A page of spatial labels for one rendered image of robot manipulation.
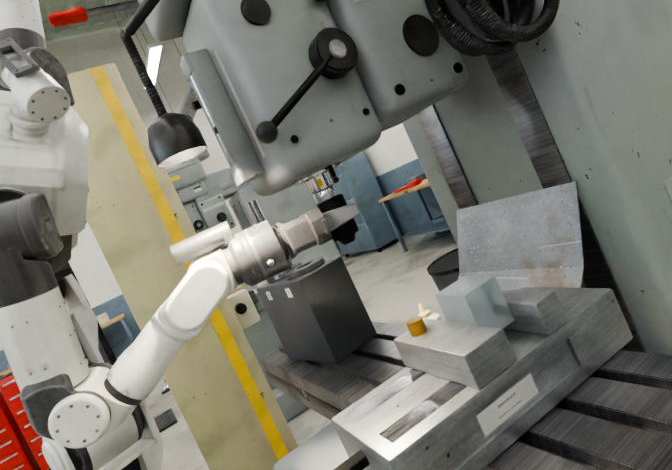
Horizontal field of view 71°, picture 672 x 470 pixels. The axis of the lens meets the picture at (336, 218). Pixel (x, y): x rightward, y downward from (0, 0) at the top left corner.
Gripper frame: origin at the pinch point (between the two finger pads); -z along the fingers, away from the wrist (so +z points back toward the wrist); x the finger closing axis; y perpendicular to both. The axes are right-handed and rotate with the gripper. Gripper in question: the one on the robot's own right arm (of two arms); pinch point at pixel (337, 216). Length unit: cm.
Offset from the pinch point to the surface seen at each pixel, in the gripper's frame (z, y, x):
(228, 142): 11.5, -17.3, -5.1
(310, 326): 10.9, 19.3, 20.2
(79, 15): 24, -46, 3
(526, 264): -30.4, 23.9, 4.2
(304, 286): 8.7, 10.8, 17.2
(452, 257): -94, 63, 198
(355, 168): -203, -27, 706
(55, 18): 27, -47, 2
